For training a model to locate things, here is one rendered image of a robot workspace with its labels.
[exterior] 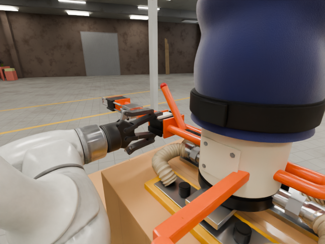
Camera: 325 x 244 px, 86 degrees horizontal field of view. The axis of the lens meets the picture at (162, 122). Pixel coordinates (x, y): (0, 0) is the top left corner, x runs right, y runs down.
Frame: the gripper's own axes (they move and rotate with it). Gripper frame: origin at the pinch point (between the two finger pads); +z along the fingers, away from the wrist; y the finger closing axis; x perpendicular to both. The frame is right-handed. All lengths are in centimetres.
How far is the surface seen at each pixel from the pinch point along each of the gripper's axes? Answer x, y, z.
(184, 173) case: 11.7, 12.7, -1.5
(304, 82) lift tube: 35.5, -16.8, -5.4
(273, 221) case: 35.4, 12.6, 0.9
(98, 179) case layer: -55, 53, -8
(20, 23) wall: -1508, -224, 72
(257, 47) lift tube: 30.6, -21.1, -9.4
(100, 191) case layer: -43, 53, -11
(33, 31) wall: -1485, -179, 131
